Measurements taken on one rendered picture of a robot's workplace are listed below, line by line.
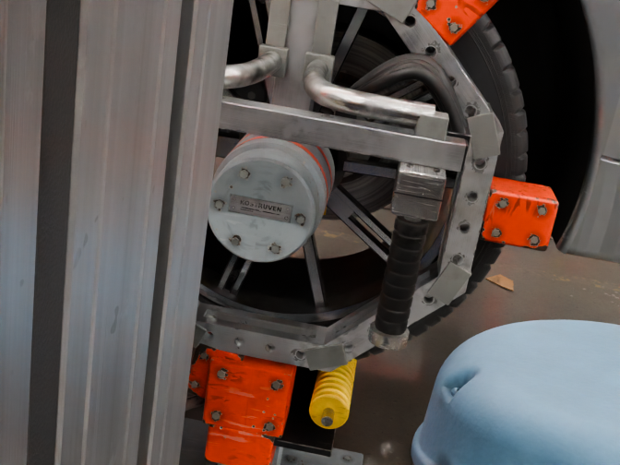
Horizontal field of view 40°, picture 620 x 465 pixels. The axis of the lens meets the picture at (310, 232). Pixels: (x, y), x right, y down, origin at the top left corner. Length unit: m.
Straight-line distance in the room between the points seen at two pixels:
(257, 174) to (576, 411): 0.73
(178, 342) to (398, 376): 2.31
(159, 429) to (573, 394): 0.17
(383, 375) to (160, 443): 2.30
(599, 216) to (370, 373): 1.21
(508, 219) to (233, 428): 0.50
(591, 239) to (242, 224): 0.61
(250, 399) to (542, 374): 0.97
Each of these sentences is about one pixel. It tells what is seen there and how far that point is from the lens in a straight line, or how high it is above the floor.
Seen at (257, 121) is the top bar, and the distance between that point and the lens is 0.92.
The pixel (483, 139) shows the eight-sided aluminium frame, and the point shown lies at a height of 0.95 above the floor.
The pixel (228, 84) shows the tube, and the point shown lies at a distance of 0.94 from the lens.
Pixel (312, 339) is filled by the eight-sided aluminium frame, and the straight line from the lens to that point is 1.22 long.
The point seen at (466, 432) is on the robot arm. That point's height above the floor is 1.03.
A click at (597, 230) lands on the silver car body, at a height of 0.79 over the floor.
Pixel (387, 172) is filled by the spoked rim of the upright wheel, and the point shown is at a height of 0.85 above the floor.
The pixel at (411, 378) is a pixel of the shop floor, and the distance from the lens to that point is 2.47.
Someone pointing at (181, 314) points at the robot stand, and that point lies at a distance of 0.16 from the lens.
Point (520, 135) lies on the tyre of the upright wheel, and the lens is 1.19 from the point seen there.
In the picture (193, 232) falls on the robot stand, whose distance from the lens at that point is 0.15.
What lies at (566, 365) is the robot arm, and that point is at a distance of 0.32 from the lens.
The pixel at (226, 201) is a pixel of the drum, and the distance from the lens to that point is 0.99.
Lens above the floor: 1.18
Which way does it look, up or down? 20 degrees down
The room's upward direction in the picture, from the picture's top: 9 degrees clockwise
